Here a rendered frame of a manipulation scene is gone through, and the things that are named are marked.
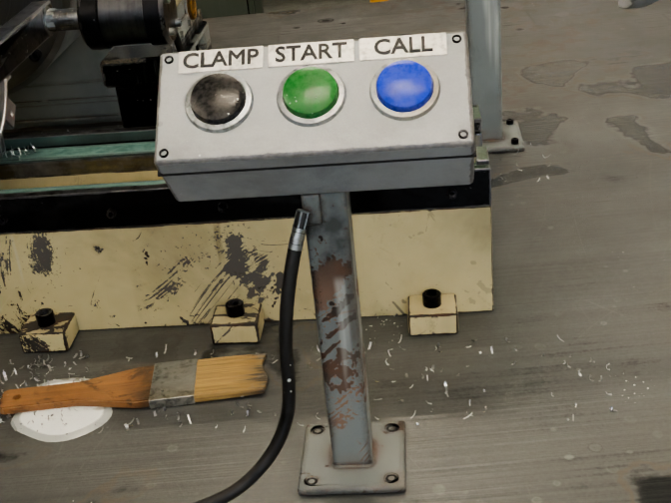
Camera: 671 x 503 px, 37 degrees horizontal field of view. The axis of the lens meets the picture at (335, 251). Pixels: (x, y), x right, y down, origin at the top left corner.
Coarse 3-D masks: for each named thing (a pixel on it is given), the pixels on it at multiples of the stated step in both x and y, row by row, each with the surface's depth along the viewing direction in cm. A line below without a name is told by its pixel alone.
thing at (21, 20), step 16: (16, 16) 91; (32, 16) 91; (48, 16) 94; (0, 32) 87; (16, 32) 87; (32, 32) 91; (48, 32) 95; (0, 48) 84; (16, 48) 87; (32, 48) 91; (0, 64) 84; (16, 64) 87; (0, 80) 84
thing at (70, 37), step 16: (0, 0) 102; (16, 0) 102; (32, 0) 102; (48, 0) 102; (64, 0) 102; (0, 16) 102; (64, 32) 104; (80, 32) 114; (48, 48) 104; (64, 48) 109; (32, 64) 105; (48, 64) 106; (16, 80) 106; (32, 80) 106
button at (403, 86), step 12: (408, 60) 54; (384, 72) 53; (396, 72) 53; (408, 72) 53; (420, 72) 53; (384, 84) 53; (396, 84) 53; (408, 84) 53; (420, 84) 53; (432, 84) 53; (384, 96) 53; (396, 96) 53; (408, 96) 53; (420, 96) 53; (396, 108) 53; (408, 108) 53
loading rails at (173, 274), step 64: (128, 128) 93; (0, 192) 85; (64, 192) 81; (128, 192) 80; (384, 192) 79; (448, 192) 78; (0, 256) 83; (64, 256) 83; (128, 256) 83; (192, 256) 82; (256, 256) 82; (384, 256) 81; (448, 256) 81; (0, 320) 86; (64, 320) 84; (128, 320) 86; (192, 320) 85; (256, 320) 82; (448, 320) 80
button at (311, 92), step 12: (300, 72) 54; (312, 72) 54; (324, 72) 54; (288, 84) 54; (300, 84) 54; (312, 84) 53; (324, 84) 53; (336, 84) 54; (288, 96) 53; (300, 96) 53; (312, 96) 53; (324, 96) 53; (336, 96) 53; (288, 108) 53; (300, 108) 53; (312, 108) 53; (324, 108) 53
